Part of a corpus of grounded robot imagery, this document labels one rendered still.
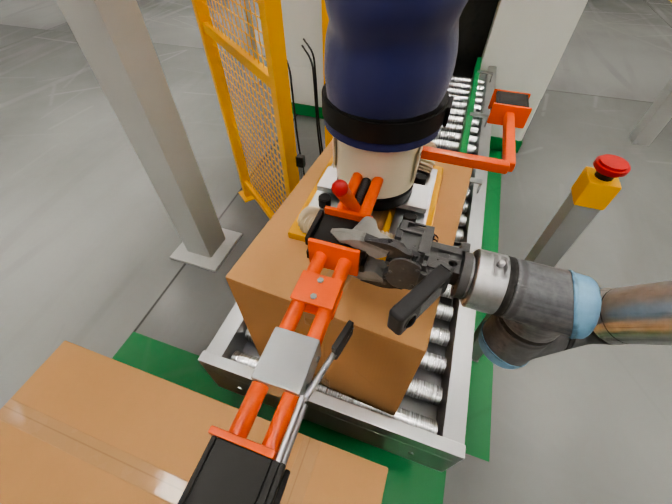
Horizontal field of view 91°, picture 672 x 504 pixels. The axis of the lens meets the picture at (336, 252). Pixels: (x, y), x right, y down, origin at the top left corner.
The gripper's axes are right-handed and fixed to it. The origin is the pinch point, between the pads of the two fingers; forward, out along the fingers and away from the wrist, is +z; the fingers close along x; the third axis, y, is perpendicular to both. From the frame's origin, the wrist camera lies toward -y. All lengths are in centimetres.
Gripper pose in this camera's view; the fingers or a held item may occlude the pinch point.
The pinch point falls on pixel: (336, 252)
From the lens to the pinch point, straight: 52.9
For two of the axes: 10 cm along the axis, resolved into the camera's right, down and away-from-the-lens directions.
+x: 0.1, -6.3, -7.8
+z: -9.4, -2.6, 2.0
